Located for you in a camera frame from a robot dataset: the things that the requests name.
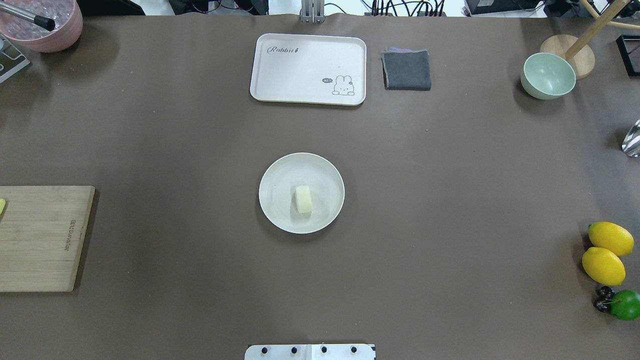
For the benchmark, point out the yellow lemon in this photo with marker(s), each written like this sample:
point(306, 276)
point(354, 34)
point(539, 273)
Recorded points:
point(611, 236)
point(603, 266)

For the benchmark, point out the dark cherries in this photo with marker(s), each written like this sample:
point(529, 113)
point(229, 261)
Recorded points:
point(604, 297)

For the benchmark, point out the pink bowl with ice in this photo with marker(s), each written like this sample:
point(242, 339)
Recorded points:
point(66, 14)

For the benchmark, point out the grey folded cloth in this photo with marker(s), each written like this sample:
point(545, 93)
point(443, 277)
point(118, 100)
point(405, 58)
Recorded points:
point(406, 69)

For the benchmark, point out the aluminium frame post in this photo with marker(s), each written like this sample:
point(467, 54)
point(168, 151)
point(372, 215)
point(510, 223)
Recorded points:
point(312, 11)

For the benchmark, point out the mint green bowl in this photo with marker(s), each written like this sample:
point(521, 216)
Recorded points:
point(547, 76)

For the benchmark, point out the beige rabbit tray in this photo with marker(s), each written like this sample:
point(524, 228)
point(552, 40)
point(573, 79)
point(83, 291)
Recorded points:
point(309, 69)

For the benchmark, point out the wooden mug tree stand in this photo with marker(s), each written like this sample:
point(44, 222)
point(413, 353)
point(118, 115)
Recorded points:
point(576, 51)

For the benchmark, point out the bamboo cutting board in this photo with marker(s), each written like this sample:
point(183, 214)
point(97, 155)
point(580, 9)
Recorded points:
point(42, 232)

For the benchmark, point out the green lime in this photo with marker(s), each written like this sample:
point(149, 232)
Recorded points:
point(625, 305)

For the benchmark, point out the white wire cup rack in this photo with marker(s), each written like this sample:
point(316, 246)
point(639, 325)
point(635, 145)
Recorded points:
point(12, 60)

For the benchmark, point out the white mounting plate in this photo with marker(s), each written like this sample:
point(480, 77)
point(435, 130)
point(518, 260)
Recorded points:
point(322, 351)

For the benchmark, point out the pale yellow bun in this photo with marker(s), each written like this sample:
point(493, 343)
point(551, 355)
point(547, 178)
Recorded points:
point(303, 199)

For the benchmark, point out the black frame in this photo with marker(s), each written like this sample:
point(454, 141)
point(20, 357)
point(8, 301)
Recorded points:
point(629, 49)

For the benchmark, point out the white round plate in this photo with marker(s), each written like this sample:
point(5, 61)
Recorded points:
point(277, 199)

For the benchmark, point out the metal tongs black tip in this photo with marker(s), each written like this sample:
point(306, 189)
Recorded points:
point(27, 15)

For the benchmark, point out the silver metal object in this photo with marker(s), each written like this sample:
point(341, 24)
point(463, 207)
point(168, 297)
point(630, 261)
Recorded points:
point(630, 145)

